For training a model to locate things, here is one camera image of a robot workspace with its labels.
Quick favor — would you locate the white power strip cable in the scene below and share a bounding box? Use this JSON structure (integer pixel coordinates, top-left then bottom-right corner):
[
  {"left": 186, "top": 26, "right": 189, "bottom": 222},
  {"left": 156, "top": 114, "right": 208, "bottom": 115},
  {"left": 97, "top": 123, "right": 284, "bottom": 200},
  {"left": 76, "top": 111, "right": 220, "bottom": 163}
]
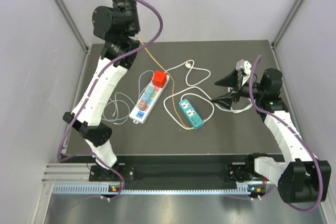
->
[{"left": 164, "top": 59, "right": 212, "bottom": 87}]

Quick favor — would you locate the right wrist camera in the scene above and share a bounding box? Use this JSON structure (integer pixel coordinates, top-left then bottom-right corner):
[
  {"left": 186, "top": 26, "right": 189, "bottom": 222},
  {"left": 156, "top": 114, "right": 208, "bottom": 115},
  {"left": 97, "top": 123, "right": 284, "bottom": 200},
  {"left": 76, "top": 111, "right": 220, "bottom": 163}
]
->
[{"left": 236, "top": 59, "right": 252, "bottom": 77}]

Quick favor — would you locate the blue USB charger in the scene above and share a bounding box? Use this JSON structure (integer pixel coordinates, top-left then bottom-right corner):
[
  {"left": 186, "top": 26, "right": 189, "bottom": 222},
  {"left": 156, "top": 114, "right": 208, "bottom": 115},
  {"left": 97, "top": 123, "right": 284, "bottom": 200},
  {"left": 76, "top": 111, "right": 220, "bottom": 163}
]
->
[{"left": 143, "top": 93, "right": 151, "bottom": 101}]

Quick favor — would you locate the green USB charger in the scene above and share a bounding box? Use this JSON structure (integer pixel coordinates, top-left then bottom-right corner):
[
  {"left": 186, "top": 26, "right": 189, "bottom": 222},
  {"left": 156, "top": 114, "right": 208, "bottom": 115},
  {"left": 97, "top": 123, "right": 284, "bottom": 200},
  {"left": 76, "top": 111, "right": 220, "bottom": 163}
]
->
[{"left": 146, "top": 86, "right": 155, "bottom": 95}]

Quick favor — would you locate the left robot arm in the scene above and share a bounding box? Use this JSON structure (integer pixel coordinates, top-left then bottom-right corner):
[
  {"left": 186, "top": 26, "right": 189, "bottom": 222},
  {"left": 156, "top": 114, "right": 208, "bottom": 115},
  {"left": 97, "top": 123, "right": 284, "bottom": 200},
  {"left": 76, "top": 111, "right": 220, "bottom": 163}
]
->
[{"left": 63, "top": 0, "right": 140, "bottom": 180}]

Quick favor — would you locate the yellow USB cable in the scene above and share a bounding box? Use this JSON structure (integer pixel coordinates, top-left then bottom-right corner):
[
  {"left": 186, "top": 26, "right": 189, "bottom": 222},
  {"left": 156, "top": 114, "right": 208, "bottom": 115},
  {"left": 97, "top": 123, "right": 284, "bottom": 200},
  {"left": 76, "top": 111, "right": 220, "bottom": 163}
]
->
[{"left": 137, "top": 32, "right": 195, "bottom": 129}]

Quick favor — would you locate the red cube socket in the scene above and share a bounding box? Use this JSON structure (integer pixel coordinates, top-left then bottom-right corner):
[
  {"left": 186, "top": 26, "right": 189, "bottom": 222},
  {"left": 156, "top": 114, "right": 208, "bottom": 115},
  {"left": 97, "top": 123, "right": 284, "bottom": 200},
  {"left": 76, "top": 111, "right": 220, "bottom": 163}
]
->
[{"left": 152, "top": 70, "right": 167, "bottom": 88}]

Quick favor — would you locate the white teal strip cable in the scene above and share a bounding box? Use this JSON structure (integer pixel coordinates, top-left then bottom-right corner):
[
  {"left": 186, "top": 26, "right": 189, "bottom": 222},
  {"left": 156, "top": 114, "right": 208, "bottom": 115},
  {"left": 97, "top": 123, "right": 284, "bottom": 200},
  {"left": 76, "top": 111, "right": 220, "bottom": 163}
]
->
[{"left": 163, "top": 86, "right": 253, "bottom": 131}]

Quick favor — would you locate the white power strip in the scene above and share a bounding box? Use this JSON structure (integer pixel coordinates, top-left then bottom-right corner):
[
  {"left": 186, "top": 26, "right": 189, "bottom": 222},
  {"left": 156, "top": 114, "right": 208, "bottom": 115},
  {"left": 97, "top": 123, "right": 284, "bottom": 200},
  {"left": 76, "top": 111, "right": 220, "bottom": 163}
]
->
[{"left": 129, "top": 71, "right": 170, "bottom": 124}]

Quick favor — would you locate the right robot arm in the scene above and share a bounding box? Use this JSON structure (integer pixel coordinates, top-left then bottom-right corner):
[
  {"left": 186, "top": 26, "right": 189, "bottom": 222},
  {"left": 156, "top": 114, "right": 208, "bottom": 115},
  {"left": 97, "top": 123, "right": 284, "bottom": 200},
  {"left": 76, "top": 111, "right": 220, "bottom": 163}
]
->
[{"left": 211, "top": 67, "right": 331, "bottom": 204}]

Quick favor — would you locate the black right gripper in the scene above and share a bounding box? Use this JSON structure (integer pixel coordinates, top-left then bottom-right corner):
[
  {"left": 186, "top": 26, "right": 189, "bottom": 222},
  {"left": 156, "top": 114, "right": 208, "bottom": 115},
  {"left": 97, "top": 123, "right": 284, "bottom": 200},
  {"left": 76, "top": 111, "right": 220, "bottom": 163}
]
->
[{"left": 211, "top": 67, "right": 266, "bottom": 110}]

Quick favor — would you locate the teal power strip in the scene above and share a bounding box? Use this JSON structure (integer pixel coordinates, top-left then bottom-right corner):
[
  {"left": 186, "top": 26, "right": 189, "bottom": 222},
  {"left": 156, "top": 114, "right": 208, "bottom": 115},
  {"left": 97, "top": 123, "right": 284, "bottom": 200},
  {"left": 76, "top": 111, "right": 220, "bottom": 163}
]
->
[{"left": 179, "top": 99, "right": 204, "bottom": 130}]

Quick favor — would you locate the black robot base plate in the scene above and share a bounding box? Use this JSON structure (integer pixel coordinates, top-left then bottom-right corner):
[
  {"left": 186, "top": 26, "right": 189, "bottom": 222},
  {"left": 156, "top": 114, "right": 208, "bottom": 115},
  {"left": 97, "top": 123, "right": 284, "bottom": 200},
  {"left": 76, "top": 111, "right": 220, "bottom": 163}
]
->
[{"left": 88, "top": 154, "right": 281, "bottom": 186}]

